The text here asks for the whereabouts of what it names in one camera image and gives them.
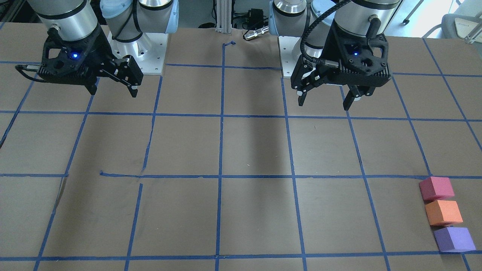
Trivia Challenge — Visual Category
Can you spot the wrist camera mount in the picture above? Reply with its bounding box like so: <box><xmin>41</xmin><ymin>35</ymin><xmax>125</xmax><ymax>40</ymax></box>
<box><xmin>329</xmin><ymin>26</ymin><xmax>392</xmax><ymax>87</ymax></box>
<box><xmin>15</xmin><ymin>25</ymin><xmax>97</xmax><ymax>86</ymax></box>

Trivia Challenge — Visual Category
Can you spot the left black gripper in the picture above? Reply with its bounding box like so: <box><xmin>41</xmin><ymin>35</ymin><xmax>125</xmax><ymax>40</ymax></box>
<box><xmin>291</xmin><ymin>36</ymin><xmax>373</xmax><ymax>111</ymax></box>

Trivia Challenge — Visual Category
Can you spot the orange foam block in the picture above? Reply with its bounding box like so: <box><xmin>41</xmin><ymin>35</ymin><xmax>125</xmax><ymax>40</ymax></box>
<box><xmin>425</xmin><ymin>199</ymin><xmax>463</xmax><ymax>227</ymax></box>

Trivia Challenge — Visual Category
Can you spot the red foam block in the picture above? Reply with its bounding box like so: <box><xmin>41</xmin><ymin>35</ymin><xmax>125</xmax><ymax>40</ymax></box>
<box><xmin>419</xmin><ymin>176</ymin><xmax>455</xmax><ymax>202</ymax></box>

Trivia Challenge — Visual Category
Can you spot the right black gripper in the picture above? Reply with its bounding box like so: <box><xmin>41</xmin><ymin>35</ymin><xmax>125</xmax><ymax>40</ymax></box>
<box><xmin>77</xmin><ymin>26</ymin><xmax>143</xmax><ymax>98</ymax></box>

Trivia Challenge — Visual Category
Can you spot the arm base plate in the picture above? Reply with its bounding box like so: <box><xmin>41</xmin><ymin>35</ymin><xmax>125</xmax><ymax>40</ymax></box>
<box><xmin>107</xmin><ymin>32</ymin><xmax>169</xmax><ymax>75</ymax></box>
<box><xmin>278</xmin><ymin>36</ymin><xmax>301</xmax><ymax>79</ymax></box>

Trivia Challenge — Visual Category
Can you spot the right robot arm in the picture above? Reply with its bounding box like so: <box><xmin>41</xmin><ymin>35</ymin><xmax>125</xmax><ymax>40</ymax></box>
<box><xmin>15</xmin><ymin>0</ymin><xmax>179</xmax><ymax>97</ymax></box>

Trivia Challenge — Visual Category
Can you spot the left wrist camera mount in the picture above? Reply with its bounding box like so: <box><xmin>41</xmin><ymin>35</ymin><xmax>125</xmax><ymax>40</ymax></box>
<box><xmin>329</xmin><ymin>26</ymin><xmax>392</xmax><ymax>87</ymax></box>

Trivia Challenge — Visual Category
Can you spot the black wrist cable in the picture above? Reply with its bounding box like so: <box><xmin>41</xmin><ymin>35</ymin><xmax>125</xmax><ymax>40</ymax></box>
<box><xmin>300</xmin><ymin>0</ymin><xmax>352</xmax><ymax>66</ymax></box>

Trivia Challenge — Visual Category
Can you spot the silver metal connector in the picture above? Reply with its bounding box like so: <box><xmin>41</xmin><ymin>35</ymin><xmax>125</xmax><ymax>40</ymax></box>
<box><xmin>243</xmin><ymin>26</ymin><xmax>270</xmax><ymax>41</ymax></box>

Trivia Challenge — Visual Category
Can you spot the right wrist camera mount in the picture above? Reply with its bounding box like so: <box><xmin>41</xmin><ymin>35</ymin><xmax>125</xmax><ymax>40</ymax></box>
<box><xmin>15</xmin><ymin>25</ymin><xmax>97</xmax><ymax>86</ymax></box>

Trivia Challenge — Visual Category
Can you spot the grey chair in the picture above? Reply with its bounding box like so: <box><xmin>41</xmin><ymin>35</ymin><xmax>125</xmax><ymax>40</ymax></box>
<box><xmin>413</xmin><ymin>0</ymin><xmax>482</xmax><ymax>44</ymax></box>

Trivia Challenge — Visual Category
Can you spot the purple foam block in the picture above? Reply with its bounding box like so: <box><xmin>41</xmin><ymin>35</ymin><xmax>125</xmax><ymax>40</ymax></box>
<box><xmin>433</xmin><ymin>227</ymin><xmax>476</xmax><ymax>253</ymax></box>

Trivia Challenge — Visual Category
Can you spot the black cable bundle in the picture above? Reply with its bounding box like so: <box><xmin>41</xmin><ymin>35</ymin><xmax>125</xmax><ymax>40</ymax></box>
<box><xmin>232</xmin><ymin>8</ymin><xmax>270</xmax><ymax>30</ymax></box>

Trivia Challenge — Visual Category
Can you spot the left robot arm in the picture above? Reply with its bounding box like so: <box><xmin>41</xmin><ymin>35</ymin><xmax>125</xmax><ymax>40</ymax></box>
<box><xmin>268</xmin><ymin>0</ymin><xmax>401</xmax><ymax>110</ymax></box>

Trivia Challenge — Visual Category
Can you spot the aluminium frame post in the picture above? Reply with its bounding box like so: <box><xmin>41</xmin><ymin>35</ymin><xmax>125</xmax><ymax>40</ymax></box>
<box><xmin>215</xmin><ymin>0</ymin><xmax>233</xmax><ymax>35</ymax></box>

